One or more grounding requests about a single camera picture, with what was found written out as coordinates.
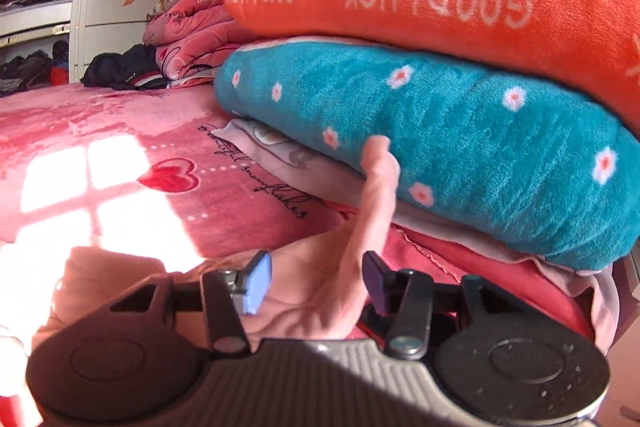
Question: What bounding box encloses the light printed sheet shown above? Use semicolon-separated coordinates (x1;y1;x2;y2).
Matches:
210;119;620;351

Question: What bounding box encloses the teal flower pillow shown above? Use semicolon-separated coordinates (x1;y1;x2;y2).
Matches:
214;37;639;271

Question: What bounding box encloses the peach quilted garment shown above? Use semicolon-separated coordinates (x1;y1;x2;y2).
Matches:
32;135;400;346

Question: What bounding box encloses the black jacket on bed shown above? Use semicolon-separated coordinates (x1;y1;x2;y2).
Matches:
80;44;169;91

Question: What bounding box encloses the dark clothes lower shelf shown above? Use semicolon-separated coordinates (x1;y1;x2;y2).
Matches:
0;40;70;98

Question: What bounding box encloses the folded pink blanket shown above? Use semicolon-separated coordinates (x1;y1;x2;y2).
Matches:
143;0;257;80

